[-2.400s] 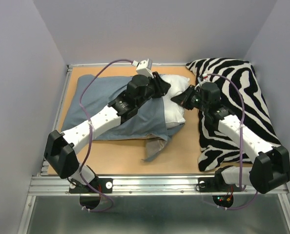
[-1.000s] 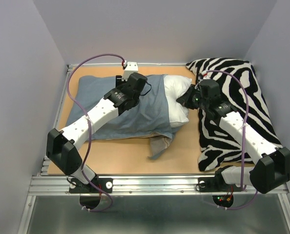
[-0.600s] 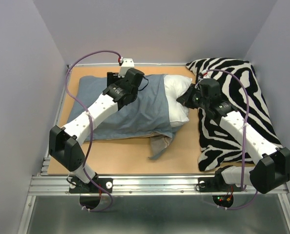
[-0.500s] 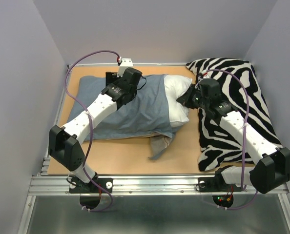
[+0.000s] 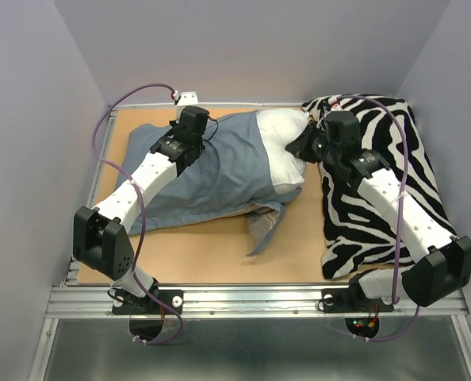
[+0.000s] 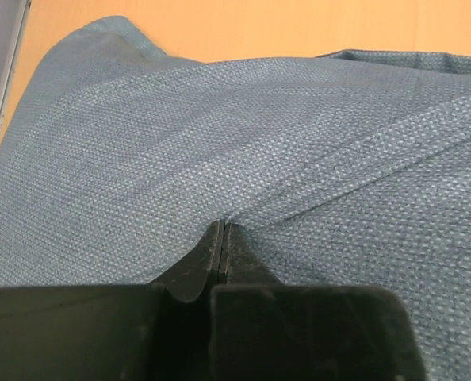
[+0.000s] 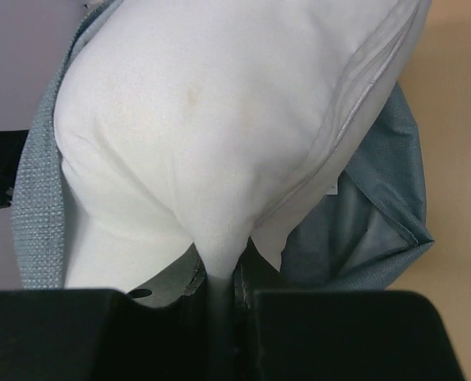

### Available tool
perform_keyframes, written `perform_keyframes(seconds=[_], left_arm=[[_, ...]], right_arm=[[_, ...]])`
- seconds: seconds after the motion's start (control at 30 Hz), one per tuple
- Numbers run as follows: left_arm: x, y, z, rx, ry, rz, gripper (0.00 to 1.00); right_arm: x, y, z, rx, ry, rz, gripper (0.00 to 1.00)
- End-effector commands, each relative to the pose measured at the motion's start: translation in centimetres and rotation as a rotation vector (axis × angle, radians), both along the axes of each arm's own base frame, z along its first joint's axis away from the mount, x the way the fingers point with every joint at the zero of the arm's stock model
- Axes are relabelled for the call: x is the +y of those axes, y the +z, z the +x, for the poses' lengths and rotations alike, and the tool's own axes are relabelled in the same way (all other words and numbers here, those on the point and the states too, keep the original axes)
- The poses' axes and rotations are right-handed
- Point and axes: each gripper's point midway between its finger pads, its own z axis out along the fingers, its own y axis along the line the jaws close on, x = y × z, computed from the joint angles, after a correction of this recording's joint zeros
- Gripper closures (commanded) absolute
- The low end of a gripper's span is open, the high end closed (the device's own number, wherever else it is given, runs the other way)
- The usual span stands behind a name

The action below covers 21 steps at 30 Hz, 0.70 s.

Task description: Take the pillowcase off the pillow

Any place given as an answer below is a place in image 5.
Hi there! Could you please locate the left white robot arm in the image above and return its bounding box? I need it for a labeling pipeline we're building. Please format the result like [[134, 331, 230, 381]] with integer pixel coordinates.
[[73, 106, 209, 313]]

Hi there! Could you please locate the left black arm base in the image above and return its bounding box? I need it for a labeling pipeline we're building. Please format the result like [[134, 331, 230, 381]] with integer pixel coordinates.
[[107, 288, 184, 345]]

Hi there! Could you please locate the white pillow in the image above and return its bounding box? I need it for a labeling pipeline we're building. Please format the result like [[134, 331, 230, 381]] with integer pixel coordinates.
[[256, 109, 309, 194]]

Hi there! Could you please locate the grey-blue pillowcase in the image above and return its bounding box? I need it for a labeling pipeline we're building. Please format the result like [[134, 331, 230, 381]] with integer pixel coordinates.
[[130, 110, 304, 256]]

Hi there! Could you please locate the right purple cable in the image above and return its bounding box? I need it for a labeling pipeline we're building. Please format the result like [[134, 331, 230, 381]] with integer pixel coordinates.
[[330, 94, 421, 341]]

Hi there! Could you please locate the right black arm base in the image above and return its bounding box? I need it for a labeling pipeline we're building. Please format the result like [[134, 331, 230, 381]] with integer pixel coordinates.
[[316, 287, 395, 340]]

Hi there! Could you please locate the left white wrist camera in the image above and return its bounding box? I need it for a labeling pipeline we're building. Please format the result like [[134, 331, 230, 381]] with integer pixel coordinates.
[[175, 91, 199, 106]]

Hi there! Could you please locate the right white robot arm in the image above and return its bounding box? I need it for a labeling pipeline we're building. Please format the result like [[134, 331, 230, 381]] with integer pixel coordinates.
[[285, 111, 471, 310]]

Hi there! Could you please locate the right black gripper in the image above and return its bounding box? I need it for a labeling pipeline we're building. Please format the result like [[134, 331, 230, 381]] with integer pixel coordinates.
[[288, 117, 342, 164]]

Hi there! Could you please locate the zebra print pillow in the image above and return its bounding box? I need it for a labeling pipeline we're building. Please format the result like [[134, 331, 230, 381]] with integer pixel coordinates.
[[319, 94, 456, 279]]

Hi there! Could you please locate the aluminium front rail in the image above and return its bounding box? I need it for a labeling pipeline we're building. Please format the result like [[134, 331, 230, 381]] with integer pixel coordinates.
[[44, 283, 470, 319]]

